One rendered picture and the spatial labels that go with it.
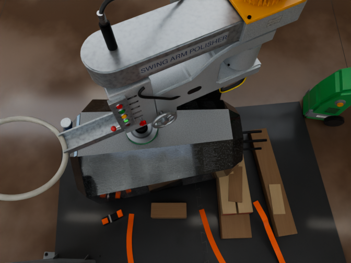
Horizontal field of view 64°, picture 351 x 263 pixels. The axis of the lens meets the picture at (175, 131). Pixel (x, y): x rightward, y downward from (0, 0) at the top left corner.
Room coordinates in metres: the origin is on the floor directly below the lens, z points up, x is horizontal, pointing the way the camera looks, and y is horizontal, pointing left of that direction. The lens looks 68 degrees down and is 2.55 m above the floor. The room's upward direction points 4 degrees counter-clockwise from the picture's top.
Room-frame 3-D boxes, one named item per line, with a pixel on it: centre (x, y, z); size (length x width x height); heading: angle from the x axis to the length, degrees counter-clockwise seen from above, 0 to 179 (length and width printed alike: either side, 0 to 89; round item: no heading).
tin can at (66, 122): (1.16, 1.04, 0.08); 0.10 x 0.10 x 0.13
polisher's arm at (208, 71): (0.86, -0.15, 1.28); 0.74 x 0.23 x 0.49; 111
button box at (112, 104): (0.60, 0.25, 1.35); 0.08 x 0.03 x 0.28; 111
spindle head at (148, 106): (0.76, 0.15, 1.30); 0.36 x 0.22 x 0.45; 111
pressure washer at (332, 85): (1.18, -1.47, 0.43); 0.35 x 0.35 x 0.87; 77
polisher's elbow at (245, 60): (0.97, -0.39, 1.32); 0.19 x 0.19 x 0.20
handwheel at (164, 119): (0.67, 0.07, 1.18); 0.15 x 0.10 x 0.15; 111
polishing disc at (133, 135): (0.73, 0.22, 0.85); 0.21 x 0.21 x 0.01
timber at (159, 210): (0.28, 0.10, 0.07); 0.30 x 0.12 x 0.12; 86
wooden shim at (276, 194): (0.31, -0.82, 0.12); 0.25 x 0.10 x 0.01; 178
